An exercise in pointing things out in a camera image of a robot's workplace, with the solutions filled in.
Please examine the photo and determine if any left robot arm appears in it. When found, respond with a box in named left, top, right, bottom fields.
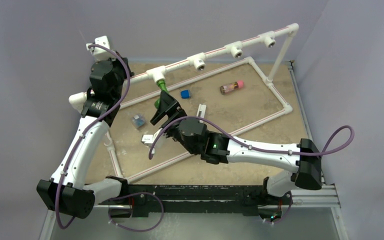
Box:
left=36, top=57, right=133, bottom=219

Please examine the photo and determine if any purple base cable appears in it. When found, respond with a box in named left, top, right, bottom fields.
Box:
left=263, top=195, right=294, bottom=226
left=107, top=192, right=165, bottom=233

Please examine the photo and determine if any small blue foil packet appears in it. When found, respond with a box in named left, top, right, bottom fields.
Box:
left=131, top=114, right=147, bottom=129

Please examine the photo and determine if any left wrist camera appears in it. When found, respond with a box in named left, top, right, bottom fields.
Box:
left=85, top=35, right=111, bottom=61

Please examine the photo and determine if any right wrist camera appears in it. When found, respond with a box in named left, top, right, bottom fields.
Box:
left=141, top=129, right=166, bottom=148

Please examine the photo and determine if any green plastic water faucet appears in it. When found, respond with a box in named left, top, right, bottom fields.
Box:
left=154, top=79, right=169, bottom=109

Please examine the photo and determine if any white plastic clip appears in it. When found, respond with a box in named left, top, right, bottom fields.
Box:
left=196, top=104, right=207, bottom=118

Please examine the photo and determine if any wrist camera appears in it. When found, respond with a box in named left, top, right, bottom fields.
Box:
left=85, top=35, right=111, bottom=61
left=141, top=129, right=166, bottom=148

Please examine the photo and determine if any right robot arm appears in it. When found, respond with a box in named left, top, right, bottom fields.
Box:
left=148, top=91, right=322, bottom=204

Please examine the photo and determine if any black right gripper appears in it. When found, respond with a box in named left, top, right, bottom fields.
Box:
left=150, top=91, right=197, bottom=155

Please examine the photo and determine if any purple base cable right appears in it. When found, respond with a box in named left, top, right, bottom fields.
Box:
left=263, top=195, right=294, bottom=226

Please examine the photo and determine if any blue grey small block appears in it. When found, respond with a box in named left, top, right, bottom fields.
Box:
left=180, top=89, right=192, bottom=99

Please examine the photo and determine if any white PVC pipe frame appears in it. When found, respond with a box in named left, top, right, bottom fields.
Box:
left=68, top=23, right=299, bottom=183

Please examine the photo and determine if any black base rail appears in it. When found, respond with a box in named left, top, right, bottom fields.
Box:
left=97, top=183, right=294, bottom=220

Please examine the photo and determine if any pink capped small bottle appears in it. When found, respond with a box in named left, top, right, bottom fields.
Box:
left=219, top=80, right=244, bottom=95

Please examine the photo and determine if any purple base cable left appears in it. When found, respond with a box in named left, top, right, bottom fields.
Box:
left=107, top=192, right=165, bottom=233

